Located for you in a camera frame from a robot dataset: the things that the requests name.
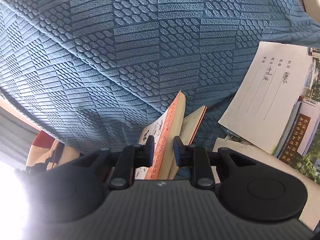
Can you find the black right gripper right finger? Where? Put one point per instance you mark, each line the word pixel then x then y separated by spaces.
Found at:
pixel 246 187

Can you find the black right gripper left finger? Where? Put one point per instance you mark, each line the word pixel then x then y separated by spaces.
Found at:
pixel 76 189

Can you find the white notebook with photo cover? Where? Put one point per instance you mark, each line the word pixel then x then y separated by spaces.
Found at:
pixel 275 108

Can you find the white orange finance book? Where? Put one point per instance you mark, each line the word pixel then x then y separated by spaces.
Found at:
pixel 171 123

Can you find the blue textured pillow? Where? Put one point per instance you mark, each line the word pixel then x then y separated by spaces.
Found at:
pixel 94 73

